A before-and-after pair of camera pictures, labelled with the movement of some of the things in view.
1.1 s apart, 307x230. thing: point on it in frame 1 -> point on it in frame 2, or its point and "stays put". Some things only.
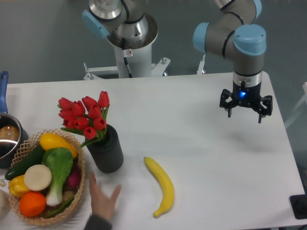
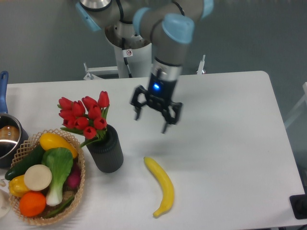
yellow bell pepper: (17, 186) stays put
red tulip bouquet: (86, 117) stays put
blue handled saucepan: (12, 136) stays put
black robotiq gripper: (250, 96) -> (160, 93)
